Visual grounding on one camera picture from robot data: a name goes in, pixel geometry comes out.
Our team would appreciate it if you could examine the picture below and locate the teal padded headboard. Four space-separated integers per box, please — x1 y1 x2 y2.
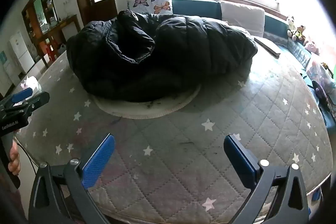
172 0 313 69

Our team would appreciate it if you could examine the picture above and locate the white plush toy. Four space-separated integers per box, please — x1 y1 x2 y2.
286 15 296 31

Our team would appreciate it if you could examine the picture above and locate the butterfly print pillow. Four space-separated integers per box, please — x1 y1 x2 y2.
127 0 174 15

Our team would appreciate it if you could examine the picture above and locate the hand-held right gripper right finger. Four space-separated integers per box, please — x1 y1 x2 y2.
223 134 310 224

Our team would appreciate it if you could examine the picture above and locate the wooden display cabinet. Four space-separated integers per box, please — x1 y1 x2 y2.
21 0 63 56

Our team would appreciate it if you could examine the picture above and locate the black cable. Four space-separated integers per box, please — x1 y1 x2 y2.
17 144 38 174

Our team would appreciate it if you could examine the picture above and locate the person's left hand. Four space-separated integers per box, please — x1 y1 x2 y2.
7 142 21 176

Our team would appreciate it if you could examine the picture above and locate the black puffer jacket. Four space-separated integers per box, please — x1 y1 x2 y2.
66 10 258 102

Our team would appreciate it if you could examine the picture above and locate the red stool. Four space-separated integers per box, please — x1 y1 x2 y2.
46 43 58 62

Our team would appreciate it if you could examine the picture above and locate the white refrigerator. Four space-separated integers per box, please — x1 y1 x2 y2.
9 31 35 75

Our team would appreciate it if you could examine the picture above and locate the brown teddy bear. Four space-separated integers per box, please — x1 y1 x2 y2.
291 25 307 42

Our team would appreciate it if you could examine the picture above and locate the white cushion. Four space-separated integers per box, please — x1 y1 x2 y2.
220 1 265 38

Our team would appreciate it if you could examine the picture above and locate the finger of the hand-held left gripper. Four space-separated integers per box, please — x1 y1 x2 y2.
5 91 50 116
0 88 34 109

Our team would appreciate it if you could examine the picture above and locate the grey flat board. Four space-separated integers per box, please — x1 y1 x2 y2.
254 36 281 58

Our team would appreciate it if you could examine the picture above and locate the wooden side table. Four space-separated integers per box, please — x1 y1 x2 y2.
39 14 80 68

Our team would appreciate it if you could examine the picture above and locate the clear plastic toy bag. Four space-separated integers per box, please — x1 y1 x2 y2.
306 60 336 94

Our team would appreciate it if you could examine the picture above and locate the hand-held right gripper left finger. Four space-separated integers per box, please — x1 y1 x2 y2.
28 133 116 224

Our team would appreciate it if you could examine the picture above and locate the round white mat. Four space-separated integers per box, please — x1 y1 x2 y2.
92 84 202 119

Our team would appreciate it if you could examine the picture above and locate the pink plush toy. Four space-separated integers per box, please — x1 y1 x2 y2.
304 41 320 55

